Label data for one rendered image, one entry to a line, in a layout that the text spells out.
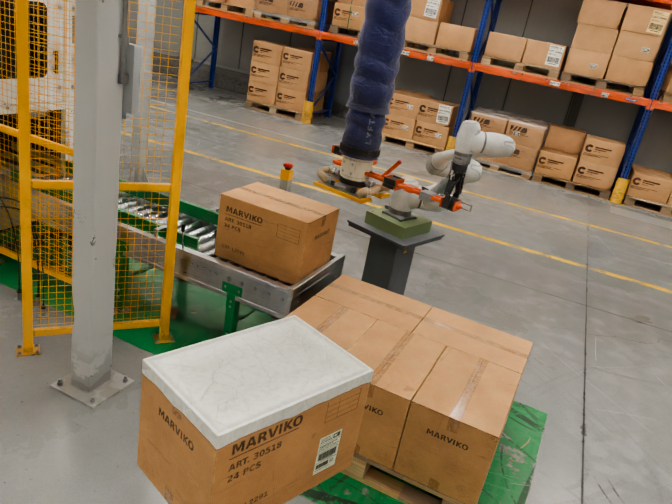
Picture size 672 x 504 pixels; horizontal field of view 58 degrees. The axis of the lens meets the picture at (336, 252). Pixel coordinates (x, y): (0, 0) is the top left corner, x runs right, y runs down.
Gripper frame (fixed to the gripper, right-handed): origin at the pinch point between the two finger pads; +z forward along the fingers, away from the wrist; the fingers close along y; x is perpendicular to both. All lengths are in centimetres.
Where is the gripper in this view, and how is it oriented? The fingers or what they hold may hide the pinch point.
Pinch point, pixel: (450, 202)
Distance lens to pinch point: 312.9
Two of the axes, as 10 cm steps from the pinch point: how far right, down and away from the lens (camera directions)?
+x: 7.7, 3.6, -5.2
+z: -1.7, 9.1, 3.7
